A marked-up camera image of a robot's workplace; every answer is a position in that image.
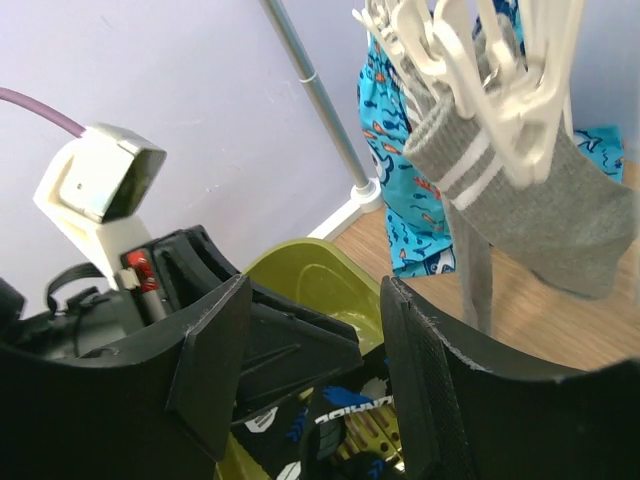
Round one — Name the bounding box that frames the blue shark pattern sock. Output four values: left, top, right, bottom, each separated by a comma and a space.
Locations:
357, 39, 456, 278

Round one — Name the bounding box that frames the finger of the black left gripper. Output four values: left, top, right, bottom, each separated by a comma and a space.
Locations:
151, 225, 239, 311
232, 281, 363, 425

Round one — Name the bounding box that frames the green plastic basket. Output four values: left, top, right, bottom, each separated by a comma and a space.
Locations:
216, 239, 384, 479

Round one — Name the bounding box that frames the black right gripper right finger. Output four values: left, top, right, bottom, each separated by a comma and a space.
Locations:
380, 278, 639, 479

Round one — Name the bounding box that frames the grey striped sock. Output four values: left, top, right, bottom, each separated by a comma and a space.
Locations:
404, 83, 637, 299

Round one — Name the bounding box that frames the black patterned sock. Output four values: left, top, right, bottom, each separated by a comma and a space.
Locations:
276, 345, 406, 479
232, 387, 320, 479

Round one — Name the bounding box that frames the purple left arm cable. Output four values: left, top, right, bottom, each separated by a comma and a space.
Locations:
0, 85, 89, 139

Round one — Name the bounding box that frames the white clip sock hanger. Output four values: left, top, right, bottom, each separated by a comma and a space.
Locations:
352, 0, 585, 187

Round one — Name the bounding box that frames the white metal drying rack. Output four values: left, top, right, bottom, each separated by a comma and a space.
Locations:
260, 0, 383, 241

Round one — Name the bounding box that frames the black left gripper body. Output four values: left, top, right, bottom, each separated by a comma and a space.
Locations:
1, 262, 165, 360

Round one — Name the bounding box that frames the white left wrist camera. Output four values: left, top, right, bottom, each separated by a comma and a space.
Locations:
33, 123, 167, 288

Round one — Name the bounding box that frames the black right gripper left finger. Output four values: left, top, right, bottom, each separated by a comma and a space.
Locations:
1, 275, 251, 479

